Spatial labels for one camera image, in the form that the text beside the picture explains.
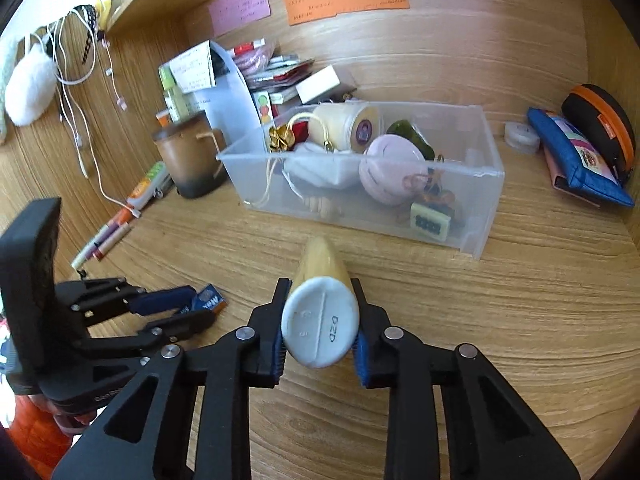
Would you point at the clear plastic storage bin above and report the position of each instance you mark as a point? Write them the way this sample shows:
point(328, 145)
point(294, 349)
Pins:
point(480, 195)

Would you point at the pink round case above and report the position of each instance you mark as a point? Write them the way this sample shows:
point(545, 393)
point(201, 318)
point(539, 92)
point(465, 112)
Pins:
point(390, 170)

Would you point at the stack of books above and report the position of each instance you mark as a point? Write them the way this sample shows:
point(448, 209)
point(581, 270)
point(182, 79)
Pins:
point(280, 77)

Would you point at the black orange zip case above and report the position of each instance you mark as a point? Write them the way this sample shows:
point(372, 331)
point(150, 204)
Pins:
point(605, 120)

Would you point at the colourful dotted box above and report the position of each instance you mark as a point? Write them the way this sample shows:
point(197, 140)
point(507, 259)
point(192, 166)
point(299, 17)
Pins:
point(263, 108)

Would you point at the beige cylindrical jar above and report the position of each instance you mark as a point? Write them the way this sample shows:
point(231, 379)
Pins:
point(340, 125)

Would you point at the beige lotion tube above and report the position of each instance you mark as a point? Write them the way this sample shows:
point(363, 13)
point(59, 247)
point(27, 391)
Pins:
point(320, 325)

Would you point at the person's left forearm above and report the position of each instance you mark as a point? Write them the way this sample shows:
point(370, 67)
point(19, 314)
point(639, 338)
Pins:
point(32, 435)

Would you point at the white earphones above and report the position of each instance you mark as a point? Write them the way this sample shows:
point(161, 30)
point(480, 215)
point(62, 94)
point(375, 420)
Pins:
point(116, 92)

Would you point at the white plastic folder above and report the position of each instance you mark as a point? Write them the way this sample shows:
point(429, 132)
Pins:
point(230, 90)

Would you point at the pink wallet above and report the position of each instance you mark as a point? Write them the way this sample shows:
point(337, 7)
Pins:
point(562, 180)

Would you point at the blue patchwork pouch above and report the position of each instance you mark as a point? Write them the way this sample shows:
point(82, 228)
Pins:
point(580, 157)

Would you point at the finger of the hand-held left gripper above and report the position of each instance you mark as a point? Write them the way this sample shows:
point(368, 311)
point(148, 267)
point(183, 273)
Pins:
point(185, 322)
point(160, 299)

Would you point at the yellow hanging item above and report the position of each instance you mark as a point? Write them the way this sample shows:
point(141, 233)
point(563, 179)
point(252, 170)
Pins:
point(103, 12)

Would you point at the white round container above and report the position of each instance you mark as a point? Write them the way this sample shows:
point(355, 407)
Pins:
point(521, 137)

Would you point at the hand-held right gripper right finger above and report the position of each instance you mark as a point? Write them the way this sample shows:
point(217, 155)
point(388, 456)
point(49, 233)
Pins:
point(364, 360)

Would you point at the pink white pen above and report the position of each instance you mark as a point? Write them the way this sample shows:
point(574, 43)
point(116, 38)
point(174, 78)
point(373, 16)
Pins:
point(102, 242)

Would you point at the dark green spray bottle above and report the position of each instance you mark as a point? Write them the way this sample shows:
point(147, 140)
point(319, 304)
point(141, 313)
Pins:
point(407, 132)

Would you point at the orange sticky note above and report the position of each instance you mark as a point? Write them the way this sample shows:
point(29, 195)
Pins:
point(350, 0)

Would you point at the red white tube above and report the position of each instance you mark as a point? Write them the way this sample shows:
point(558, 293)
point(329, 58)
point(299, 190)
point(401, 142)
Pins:
point(250, 46)

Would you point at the green slim bottle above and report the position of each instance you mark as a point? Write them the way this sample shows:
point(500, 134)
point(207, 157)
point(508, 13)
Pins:
point(174, 95)

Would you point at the white rectangular box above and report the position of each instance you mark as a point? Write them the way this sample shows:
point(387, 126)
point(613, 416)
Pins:
point(317, 84)

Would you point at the white paper note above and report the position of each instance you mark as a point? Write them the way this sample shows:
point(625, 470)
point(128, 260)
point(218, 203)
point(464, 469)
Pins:
point(192, 67)

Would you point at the pink sticky note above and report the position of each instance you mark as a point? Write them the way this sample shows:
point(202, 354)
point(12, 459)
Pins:
point(240, 7)

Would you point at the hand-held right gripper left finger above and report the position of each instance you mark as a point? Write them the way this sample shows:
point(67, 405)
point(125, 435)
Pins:
point(265, 345)

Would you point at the small orange box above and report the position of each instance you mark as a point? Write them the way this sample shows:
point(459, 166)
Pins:
point(164, 119)

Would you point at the small blue packet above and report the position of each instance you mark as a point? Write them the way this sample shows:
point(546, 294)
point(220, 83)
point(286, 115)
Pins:
point(209, 300)

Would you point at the white fluffy toy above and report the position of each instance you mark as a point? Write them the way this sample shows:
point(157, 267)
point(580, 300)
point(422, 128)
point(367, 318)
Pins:
point(30, 85)

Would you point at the orange green tube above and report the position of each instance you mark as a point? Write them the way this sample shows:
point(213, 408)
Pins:
point(147, 185)

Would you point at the brown mug with lid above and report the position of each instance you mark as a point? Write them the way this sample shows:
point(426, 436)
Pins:
point(187, 160)

